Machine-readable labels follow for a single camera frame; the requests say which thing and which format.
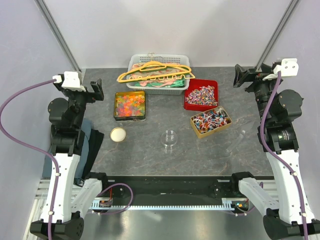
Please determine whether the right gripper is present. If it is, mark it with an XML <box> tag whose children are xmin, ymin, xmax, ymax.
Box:
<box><xmin>234</xmin><ymin>63</ymin><xmax>287</xmax><ymax>123</ymax></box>

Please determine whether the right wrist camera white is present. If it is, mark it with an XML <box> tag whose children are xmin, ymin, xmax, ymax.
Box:
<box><xmin>262</xmin><ymin>58</ymin><xmax>299</xmax><ymax>81</ymax></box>

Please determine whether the pink clothes hanger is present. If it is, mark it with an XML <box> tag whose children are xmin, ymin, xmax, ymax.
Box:
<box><xmin>121</xmin><ymin>67</ymin><xmax>195</xmax><ymax>83</ymax></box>

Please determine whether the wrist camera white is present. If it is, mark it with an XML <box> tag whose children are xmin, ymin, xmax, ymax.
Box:
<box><xmin>262</xmin><ymin>58</ymin><xmax>299</xmax><ymax>81</ymax></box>
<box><xmin>52</xmin><ymin>71</ymin><xmax>86</xmax><ymax>92</ymax></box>

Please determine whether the clear plastic scoop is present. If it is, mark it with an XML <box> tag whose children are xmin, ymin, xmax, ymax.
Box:
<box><xmin>226</xmin><ymin>121</ymin><xmax>257</xmax><ymax>154</ymax></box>

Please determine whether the yellow clothes hanger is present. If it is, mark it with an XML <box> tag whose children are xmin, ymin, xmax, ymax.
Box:
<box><xmin>116</xmin><ymin>61</ymin><xmax>192</xmax><ymax>83</ymax></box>

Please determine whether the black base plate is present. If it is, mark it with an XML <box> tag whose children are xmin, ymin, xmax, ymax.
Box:
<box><xmin>81</xmin><ymin>174</ymin><xmax>276</xmax><ymax>208</ymax></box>

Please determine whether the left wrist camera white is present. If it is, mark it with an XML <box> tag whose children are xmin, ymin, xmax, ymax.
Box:
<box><xmin>52</xmin><ymin>71</ymin><xmax>86</xmax><ymax>92</ymax></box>

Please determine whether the blue folded cloth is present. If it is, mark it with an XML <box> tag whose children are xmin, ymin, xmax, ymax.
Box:
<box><xmin>42</xmin><ymin>118</ymin><xmax>92</xmax><ymax>187</ymax></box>

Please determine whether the gold gummy candy tin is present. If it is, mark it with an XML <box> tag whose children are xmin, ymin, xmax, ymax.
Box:
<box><xmin>113</xmin><ymin>91</ymin><xmax>146</xmax><ymax>122</ymax></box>

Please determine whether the green cloth in basket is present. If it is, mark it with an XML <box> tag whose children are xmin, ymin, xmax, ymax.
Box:
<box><xmin>128</xmin><ymin>79</ymin><xmax>185</xmax><ymax>88</ymax></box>

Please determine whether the red candy tray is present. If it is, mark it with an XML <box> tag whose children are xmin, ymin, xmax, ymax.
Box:
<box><xmin>183</xmin><ymin>78</ymin><xmax>219</xmax><ymax>112</ymax></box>

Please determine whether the grey cable duct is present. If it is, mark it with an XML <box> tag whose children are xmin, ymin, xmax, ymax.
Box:
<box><xmin>89</xmin><ymin>198</ymin><xmax>249</xmax><ymax>212</ymax></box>

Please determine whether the clear glass bowl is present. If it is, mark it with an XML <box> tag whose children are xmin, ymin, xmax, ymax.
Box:
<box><xmin>160</xmin><ymin>129</ymin><xmax>178</xmax><ymax>153</ymax></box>

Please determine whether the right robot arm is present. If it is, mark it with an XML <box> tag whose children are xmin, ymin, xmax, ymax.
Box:
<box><xmin>229</xmin><ymin>62</ymin><xmax>320</xmax><ymax>240</ymax></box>

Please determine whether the purple cable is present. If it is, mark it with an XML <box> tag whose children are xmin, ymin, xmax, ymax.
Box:
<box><xmin>0</xmin><ymin>79</ymin><xmax>62</xmax><ymax>240</ymax></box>
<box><xmin>257</xmin><ymin>71</ymin><xmax>310</xmax><ymax>240</ymax></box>

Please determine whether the gold lollipop tin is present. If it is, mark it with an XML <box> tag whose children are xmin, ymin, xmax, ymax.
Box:
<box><xmin>190</xmin><ymin>106</ymin><xmax>232</xmax><ymax>139</ymax></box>

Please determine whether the grey plastic basket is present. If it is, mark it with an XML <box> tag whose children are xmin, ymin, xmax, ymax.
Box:
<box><xmin>126</xmin><ymin>53</ymin><xmax>190</xmax><ymax>95</ymax></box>

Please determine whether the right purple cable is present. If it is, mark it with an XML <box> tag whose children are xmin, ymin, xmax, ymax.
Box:
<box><xmin>257</xmin><ymin>71</ymin><xmax>310</xmax><ymax>240</ymax></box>

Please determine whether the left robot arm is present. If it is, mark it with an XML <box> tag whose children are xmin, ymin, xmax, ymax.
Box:
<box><xmin>30</xmin><ymin>79</ymin><xmax>110</xmax><ymax>240</ymax></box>

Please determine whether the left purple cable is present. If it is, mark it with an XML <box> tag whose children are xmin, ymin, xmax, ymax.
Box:
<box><xmin>0</xmin><ymin>79</ymin><xmax>62</xmax><ymax>240</ymax></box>

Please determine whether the white round lid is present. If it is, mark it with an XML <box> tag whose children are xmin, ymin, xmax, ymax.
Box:
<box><xmin>110</xmin><ymin>127</ymin><xmax>127</xmax><ymax>143</ymax></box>

